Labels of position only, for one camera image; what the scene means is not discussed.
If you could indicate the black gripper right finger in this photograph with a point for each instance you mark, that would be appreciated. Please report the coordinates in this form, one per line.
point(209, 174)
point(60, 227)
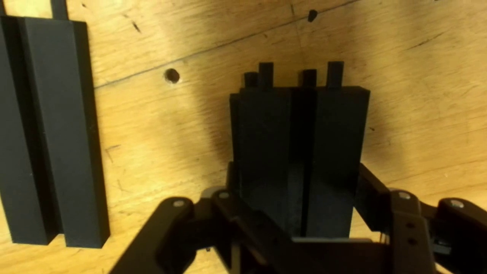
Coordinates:
point(412, 229)

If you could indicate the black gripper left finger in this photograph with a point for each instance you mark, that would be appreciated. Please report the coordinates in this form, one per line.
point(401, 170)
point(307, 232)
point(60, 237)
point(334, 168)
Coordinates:
point(203, 244)

